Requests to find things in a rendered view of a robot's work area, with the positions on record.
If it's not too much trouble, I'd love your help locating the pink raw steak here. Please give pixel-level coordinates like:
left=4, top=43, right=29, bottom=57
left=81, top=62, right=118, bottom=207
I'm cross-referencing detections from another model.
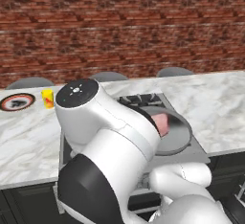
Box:
left=150, top=112, right=170, bottom=138

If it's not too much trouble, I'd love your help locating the grey frying pan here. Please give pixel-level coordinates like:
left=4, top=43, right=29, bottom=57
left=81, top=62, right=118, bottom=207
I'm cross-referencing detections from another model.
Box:
left=137, top=105, right=193, bottom=157

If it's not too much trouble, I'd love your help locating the round patterned plate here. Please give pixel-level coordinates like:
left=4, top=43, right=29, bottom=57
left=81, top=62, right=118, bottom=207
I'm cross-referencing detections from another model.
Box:
left=0, top=92, right=36, bottom=113

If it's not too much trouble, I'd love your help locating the grey chair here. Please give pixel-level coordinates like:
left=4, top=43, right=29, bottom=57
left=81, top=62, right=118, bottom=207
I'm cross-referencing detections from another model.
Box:
left=5, top=77, right=56, bottom=91
left=88, top=71, right=129, bottom=83
left=156, top=66, right=195, bottom=78

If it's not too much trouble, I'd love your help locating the grey hob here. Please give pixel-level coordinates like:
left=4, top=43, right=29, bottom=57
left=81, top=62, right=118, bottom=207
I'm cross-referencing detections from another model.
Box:
left=57, top=92, right=212, bottom=203

